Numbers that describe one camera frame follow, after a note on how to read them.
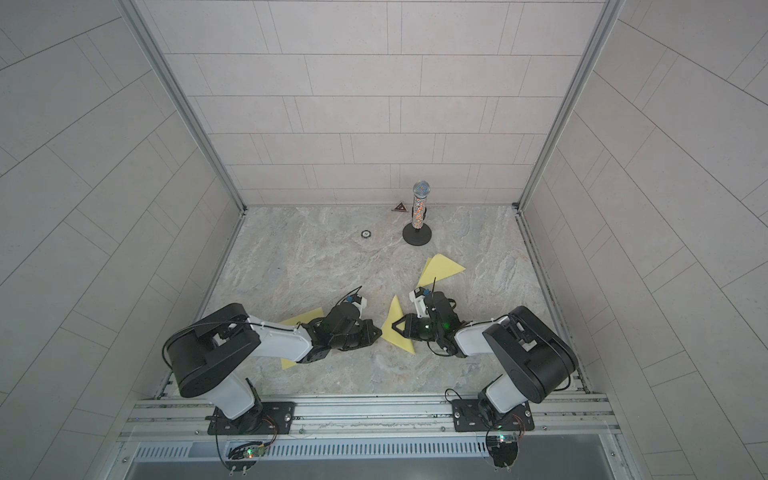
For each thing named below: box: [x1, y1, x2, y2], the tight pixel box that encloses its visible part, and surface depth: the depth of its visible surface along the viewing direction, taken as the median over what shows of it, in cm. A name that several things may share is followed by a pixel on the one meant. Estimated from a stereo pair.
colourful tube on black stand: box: [402, 180, 432, 246], surface depth 96 cm
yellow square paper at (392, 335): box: [381, 295, 415, 354], surface depth 86 cm
